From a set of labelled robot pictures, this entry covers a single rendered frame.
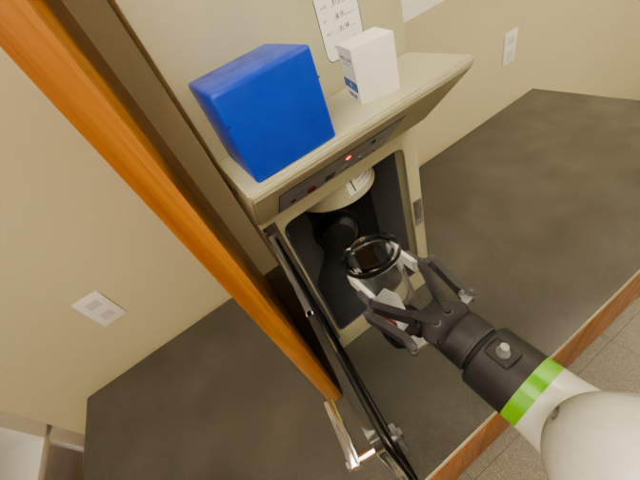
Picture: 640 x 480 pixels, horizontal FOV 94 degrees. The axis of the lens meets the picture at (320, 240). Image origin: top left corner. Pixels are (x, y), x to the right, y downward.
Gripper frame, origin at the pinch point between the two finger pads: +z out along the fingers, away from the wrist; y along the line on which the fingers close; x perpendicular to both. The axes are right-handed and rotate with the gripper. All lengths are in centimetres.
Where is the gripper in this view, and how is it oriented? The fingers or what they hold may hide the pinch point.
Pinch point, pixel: (378, 270)
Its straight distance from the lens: 55.5
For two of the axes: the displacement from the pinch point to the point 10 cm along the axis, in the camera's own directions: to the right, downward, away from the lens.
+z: -5.5, -4.8, 6.9
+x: 3.1, 6.5, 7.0
